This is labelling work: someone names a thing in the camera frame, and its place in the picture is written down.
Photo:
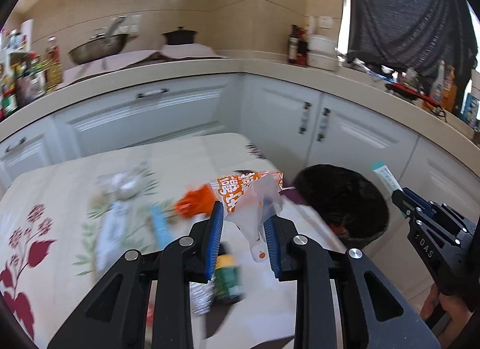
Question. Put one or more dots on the teal white toothpaste box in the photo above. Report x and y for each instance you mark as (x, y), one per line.
(386, 177)

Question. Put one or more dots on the white wall socket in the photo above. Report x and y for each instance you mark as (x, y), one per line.
(325, 22)

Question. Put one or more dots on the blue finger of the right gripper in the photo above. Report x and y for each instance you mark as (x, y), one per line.
(416, 198)

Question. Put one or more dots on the dark green small bottle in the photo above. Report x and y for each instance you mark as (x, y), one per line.
(228, 289)

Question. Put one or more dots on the cabinet door handle right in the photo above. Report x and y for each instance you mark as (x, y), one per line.
(323, 126)

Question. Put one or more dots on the floral tablecloth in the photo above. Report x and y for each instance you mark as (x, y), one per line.
(63, 226)

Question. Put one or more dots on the clear plastic bag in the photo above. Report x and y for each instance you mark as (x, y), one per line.
(121, 186)

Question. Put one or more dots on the cabinet door handle left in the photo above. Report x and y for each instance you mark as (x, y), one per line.
(305, 118)

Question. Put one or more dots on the dark window curtain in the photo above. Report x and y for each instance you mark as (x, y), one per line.
(417, 34)

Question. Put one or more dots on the dark sauce bottle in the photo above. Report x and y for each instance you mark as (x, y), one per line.
(293, 42)

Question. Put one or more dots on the orange plastic bag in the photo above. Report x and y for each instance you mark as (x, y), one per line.
(193, 203)

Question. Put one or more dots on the person's hand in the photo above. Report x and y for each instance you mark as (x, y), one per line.
(456, 309)

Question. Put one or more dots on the white green tube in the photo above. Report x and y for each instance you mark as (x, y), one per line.
(111, 236)

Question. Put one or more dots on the lower white plastic container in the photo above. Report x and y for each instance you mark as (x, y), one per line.
(321, 61)

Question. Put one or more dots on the white spray cleaner bottle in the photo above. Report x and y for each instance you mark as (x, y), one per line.
(436, 90)

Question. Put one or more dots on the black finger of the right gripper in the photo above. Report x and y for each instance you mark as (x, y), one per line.
(403, 202)

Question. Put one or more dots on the beige stove cover cloth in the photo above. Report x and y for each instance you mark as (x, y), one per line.
(127, 60)

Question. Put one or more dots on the drawer handle middle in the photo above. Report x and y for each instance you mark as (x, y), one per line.
(148, 94)

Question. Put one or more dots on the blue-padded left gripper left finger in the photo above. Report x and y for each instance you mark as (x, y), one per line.
(113, 314)

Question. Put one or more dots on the drawer handle left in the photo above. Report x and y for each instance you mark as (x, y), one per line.
(16, 145)

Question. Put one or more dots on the silver foil blister pack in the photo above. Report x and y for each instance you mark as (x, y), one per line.
(201, 297)

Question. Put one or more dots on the white plastic container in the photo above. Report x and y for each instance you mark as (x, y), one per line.
(321, 61)
(322, 45)

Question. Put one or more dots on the orange dish soap bottle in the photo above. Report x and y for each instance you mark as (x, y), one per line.
(449, 89)

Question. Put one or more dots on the black trash bin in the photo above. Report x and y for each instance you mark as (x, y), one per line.
(353, 208)

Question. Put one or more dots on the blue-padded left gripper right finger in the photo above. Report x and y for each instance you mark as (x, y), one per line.
(342, 299)

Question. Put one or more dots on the light blue sachet strip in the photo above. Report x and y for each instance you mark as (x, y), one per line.
(160, 227)

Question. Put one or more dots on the yellow cooking oil bottle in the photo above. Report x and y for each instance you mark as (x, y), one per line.
(52, 65)

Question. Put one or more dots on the red black hair straightener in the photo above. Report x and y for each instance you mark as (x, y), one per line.
(417, 98)

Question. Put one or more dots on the cabinet door handle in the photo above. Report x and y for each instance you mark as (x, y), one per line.
(305, 118)
(323, 126)

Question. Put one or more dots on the drawer handle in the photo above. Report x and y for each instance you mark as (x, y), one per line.
(16, 145)
(148, 94)

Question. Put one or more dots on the black clay pot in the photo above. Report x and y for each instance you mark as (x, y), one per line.
(180, 36)

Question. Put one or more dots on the orange white snack packet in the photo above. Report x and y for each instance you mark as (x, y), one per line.
(249, 200)

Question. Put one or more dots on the steel wok pan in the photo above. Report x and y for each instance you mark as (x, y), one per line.
(107, 43)

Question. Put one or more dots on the upper white plastic container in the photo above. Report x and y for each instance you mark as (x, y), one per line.
(322, 45)

